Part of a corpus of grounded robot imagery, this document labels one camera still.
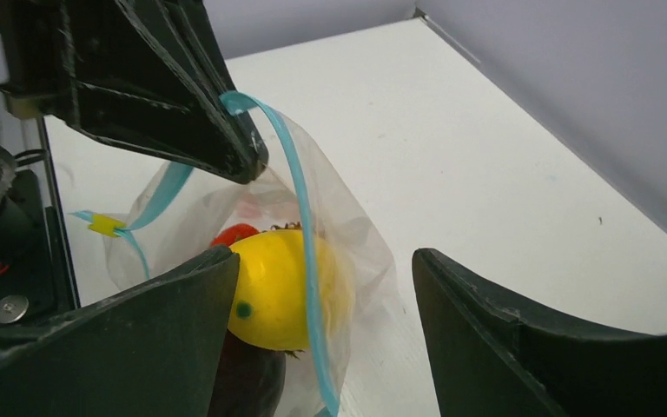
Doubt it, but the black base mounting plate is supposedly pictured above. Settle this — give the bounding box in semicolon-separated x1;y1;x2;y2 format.
0;144;81;327

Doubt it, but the clear zip top bag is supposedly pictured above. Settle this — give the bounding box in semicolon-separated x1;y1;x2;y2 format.
76;91;395;416

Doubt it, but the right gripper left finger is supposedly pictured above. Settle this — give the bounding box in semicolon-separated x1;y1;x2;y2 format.
0;247;239;416

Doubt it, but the yellow toy mango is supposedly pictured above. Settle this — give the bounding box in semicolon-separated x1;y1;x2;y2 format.
228;229;355;351

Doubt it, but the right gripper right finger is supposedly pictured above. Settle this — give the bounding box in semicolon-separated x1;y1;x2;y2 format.
412;248;667;416

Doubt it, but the dark red toy apple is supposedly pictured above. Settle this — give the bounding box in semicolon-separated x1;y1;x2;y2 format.
208;333;287;417

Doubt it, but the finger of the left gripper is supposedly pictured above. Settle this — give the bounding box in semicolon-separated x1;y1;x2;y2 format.
0;1;268;184

